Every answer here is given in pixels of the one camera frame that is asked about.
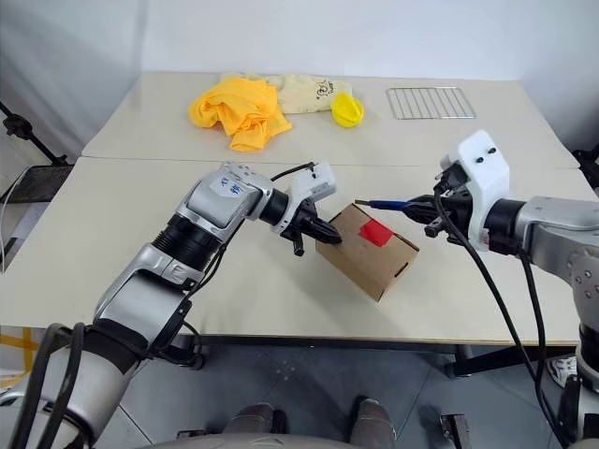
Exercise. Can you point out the white sneaker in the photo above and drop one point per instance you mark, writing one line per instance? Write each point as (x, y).
(564, 369)

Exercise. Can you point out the cream printed fabric mitt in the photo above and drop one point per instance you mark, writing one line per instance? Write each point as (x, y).
(304, 93)

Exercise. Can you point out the yellow striped white bag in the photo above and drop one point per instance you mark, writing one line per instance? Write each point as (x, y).
(14, 346)

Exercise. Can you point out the dark rounded shape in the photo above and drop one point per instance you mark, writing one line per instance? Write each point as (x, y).
(374, 421)
(256, 420)

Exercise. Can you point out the red tape strip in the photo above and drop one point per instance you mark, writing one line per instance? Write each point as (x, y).
(376, 232)

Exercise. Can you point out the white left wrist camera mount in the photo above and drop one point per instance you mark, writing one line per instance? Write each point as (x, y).
(318, 182)

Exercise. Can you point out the grey robot body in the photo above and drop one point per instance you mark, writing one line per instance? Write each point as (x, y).
(262, 442)

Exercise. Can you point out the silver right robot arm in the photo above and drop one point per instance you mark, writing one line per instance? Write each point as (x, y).
(557, 224)

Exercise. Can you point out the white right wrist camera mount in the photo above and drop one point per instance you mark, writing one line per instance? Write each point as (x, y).
(484, 173)

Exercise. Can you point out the black stand clamp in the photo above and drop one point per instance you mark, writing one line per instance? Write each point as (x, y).
(587, 159)

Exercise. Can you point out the yellow crumpled cloth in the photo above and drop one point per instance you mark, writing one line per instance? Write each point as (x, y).
(229, 105)

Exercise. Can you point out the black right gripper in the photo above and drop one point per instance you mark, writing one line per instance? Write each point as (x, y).
(461, 200)

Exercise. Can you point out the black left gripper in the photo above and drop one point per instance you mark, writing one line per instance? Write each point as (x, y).
(302, 223)

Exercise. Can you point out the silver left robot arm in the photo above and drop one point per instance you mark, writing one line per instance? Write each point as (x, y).
(220, 201)

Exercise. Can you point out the brown cardboard box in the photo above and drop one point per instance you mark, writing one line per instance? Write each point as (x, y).
(365, 262)

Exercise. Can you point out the black stand base plate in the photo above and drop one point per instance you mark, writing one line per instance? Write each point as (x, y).
(39, 180)

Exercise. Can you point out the black metal floor bracket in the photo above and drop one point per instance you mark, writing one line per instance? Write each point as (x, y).
(455, 428)

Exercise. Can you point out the yellow silicone mitt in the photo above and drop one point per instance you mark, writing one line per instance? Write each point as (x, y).
(347, 111)

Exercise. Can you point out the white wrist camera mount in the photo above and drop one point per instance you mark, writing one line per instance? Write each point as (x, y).
(318, 182)
(484, 173)

